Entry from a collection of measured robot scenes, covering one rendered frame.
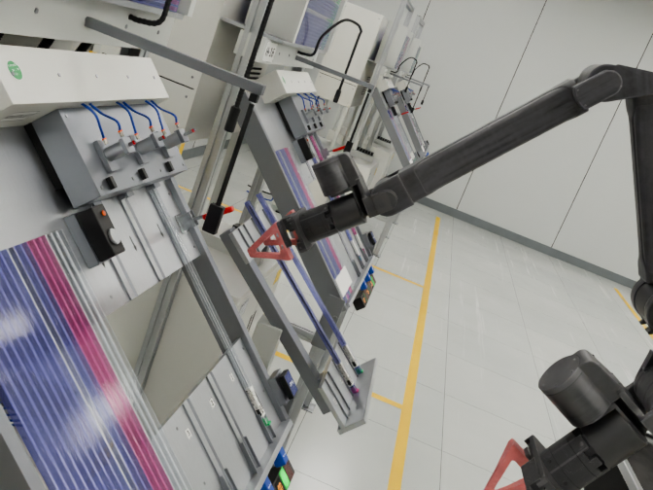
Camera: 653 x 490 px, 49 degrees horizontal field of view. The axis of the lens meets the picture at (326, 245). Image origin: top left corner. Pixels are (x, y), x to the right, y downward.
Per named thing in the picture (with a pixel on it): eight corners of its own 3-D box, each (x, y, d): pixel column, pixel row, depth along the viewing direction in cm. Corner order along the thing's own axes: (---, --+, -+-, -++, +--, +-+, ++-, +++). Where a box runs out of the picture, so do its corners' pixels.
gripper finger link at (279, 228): (236, 237, 122) (287, 218, 120) (249, 229, 129) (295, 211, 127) (253, 274, 123) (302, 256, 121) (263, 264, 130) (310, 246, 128)
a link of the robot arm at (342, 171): (400, 207, 119) (402, 197, 127) (374, 142, 117) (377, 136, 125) (333, 232, 122) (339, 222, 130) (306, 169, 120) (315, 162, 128)
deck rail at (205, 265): (264, 430, 148) (291, 420, 146) (261, 435, 146) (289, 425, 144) (107, 107, 139) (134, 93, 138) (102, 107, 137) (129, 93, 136)
